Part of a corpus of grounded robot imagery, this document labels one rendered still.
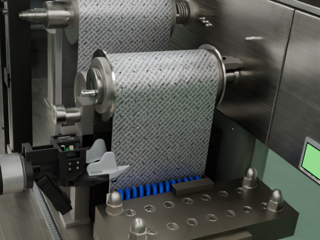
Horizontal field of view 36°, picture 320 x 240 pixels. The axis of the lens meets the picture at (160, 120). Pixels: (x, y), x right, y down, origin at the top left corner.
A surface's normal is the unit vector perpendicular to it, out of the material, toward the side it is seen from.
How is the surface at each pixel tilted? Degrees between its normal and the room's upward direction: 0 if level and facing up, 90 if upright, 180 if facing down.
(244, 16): 90
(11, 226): 0
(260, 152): 90
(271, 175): 0
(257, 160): 90
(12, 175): 61
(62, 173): 90
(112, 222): 0
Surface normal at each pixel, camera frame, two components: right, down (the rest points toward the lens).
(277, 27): -0.90, 0.11
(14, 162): 0.28, -0.63
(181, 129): 0.43, 0.41
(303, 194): 0.09, -0.91
